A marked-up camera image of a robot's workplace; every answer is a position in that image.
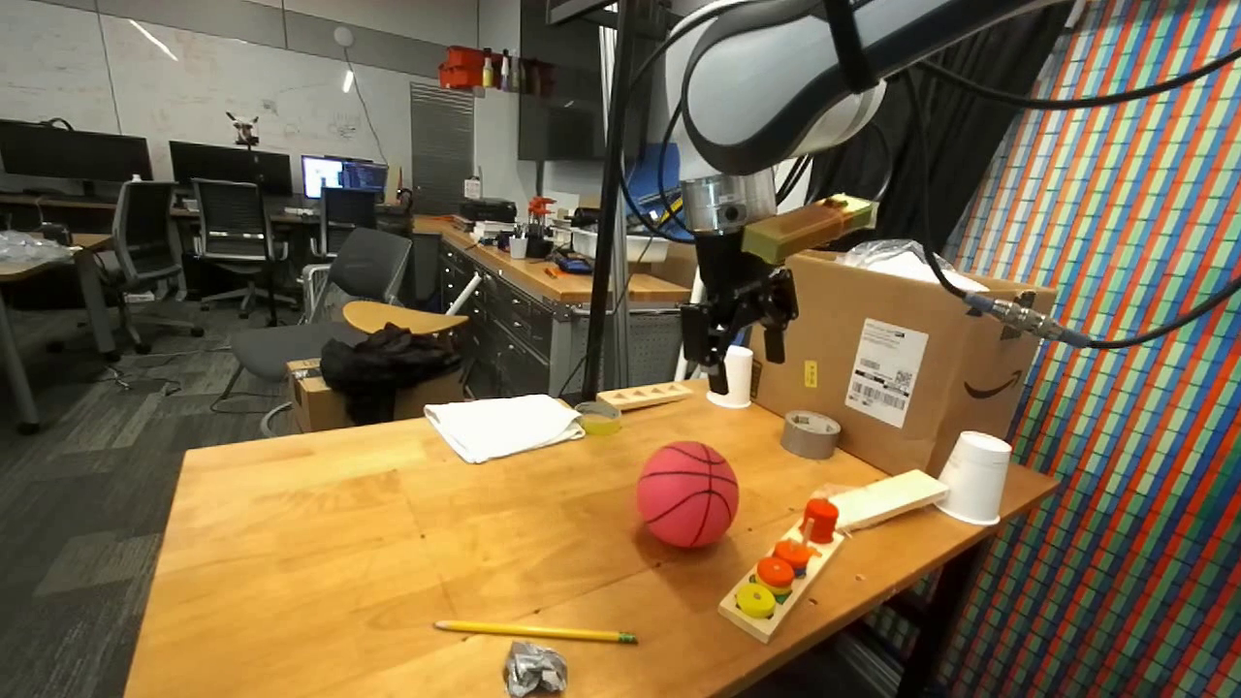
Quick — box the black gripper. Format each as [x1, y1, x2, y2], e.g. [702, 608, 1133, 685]
[678, 230, 800, 400]

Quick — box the gray tape roll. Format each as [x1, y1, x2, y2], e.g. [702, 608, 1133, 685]
[779, 406, 846, 463]

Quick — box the pink basketball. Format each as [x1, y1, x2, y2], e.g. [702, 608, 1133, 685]
[631, 438, 744, 556]

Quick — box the white paper cup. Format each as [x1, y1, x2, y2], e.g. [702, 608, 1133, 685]
[934, 425, 1017, 533]
[706, 340, 759, 415]

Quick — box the large cardboard box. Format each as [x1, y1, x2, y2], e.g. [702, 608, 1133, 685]
[752, 247, 1062, 480]

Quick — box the white power strip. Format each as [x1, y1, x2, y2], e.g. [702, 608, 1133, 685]
[597, 378, 702, 415]

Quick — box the small yellow-green container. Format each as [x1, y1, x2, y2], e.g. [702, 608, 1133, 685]
[572, 397, 627, 438]

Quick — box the red-orange toy cylinder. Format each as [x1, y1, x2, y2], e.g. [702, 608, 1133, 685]
[800, 493, 840, 548]

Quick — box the wooden-top counter cabinet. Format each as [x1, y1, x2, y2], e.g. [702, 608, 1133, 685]
[409, 208, 693, 400]

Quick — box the black vertical pole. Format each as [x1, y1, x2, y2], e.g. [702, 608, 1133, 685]
[572, 0, 653, 405]

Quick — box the white rectangular block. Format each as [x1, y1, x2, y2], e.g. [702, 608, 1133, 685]
[824, 464, 952, 535]

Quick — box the wooden stool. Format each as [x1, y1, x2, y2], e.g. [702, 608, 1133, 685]
[336, 300, 474, 340]

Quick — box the yellow pencil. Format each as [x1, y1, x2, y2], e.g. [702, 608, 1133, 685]
[429, 615, 645, 646]

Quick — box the black bag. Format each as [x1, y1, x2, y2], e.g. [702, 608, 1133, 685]
[316, 321, 461, 422]

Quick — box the grey swivel chair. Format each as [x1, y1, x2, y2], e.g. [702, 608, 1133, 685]
[230, 226, 420, 385]

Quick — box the crumpled foil ball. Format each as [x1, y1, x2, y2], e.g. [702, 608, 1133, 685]
[500, 639, 572, 698]

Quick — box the red container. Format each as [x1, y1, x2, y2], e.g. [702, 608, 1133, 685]
[439, 43, 488, 92]

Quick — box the lit blue screen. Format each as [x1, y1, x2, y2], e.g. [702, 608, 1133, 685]
[300, 153, 387, 206]

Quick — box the small cardboard box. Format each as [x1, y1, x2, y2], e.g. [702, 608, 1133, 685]
[284, 358, 474, 436]

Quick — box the black office chair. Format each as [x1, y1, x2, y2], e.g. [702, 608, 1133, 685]
[107, 176, 210, 353]
[190, 176, 301, 327]

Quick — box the black monitor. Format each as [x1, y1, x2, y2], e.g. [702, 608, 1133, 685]
[0, 115, 156, 206]
[166, 136, 296, 199]

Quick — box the wooden office desk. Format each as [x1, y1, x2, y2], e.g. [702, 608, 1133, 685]
[0, 230, 120, 438]

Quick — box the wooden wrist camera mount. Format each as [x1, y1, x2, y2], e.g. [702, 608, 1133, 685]
[738, 189, 883, 269]

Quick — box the yellow-green toy ring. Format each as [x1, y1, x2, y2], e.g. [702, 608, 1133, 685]
[727, 579, 779, 619]

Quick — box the black table frame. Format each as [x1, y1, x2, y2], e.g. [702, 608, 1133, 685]
[897, 548, 964, 698]

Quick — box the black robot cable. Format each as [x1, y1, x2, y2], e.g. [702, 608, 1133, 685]
[903, 52, 1241, 358]

